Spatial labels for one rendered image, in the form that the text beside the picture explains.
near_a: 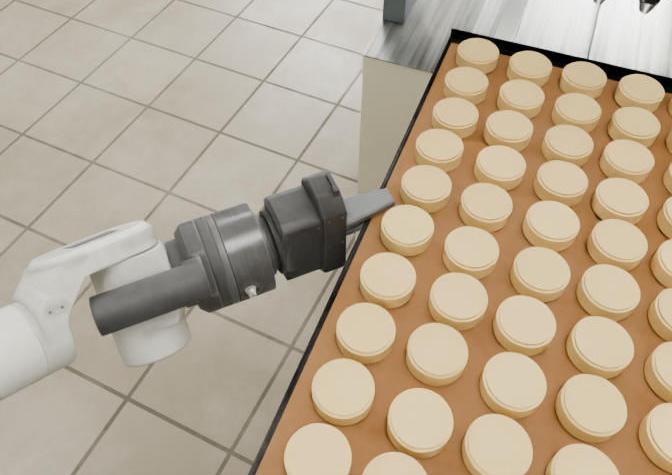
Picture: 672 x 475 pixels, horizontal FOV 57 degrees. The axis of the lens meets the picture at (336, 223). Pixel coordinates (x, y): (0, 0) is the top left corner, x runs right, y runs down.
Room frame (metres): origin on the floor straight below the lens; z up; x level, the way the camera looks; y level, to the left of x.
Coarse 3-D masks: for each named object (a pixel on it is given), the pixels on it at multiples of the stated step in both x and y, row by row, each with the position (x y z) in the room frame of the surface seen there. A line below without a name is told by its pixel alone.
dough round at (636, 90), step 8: (624, 80) 0.56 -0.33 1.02; (632, 80) 0.56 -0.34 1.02; (640, 80) 0.56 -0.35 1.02; (648, 80) 0.56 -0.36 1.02; (656, 80) 0.56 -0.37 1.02; (616, 88) 0.56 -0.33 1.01; (624, 88) 0.55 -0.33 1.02; (632, 88) 0.55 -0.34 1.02; (640, 88) 0.55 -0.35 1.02; (648, 88) 0.55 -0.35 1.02; (656, 88) 0.55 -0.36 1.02; (616, 96) 0.55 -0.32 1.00; (624, 96) 0.54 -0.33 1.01; (632, 96) 0.54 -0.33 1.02; (640, 96) 0.54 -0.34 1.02; (648, 96) 0.54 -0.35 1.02; (656, 96) 0.54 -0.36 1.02; (624, 104) 0.54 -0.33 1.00; (632, 104) 0.53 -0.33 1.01; (640, 104) 0.53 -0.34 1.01; (648, 104) 0.53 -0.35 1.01; (656, 104) 0.53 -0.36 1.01
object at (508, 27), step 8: (512, 0) 0.91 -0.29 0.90; (520, 0) 0.91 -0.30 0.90; (528, 0) 0.97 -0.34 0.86; (512, 8) 0.88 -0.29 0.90; (520, 8) 0.88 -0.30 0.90; (504, 16) 0.86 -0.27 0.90; (512, 16) 0.86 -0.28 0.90; (520, 16) 0.86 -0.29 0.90; (504, 24) 0.84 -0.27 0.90; (512, 24) 0.84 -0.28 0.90; (520, 24) 0.92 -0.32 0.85; (496, 32) 0.82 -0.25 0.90; (504, 32) 0.82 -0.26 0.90; (512, 32) 0.82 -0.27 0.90; (512, 40) 0.80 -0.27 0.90
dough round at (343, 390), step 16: (320, 368) 0.21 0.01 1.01; (336, 368) 0.21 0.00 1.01; (352, 368) 0.21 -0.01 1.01; (320, 384) 0.20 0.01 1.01; (336, 384) 0.20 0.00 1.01; (352, 384) 0.20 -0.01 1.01; (368, 384) 0.20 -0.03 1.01; (320, 400) 0.18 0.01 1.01; (336, 400) 0.18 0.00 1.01; (352, 400) 0.18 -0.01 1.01; (368, 400) 0.18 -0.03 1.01; (336, 416) 0.17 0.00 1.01; (352, 416) 0.17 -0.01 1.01
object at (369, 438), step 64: (448, 64) 0.62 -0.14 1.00; (512, 192) 0.41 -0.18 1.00; (512, 256) 0.33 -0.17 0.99; (576, 256) 0.33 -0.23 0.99; (576, 320) 0.26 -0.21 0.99; (640, 320) 0.26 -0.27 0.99; (384, 384) 0.21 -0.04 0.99; (640, 384) 0.21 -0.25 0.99; (384, 448) 0.15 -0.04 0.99; (448, 448) 0.15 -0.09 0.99; (640, 448) 0.15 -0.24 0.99
